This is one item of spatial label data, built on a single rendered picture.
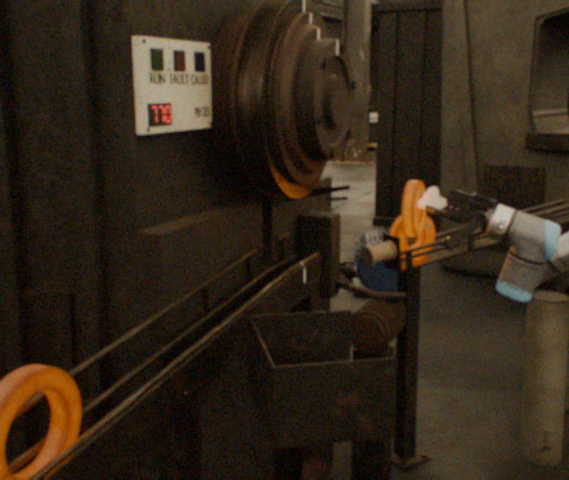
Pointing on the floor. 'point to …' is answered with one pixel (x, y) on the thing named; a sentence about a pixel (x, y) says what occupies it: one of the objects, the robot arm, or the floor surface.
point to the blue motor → (382, 281)
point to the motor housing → (390, 322)
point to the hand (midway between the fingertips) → (415, 202)
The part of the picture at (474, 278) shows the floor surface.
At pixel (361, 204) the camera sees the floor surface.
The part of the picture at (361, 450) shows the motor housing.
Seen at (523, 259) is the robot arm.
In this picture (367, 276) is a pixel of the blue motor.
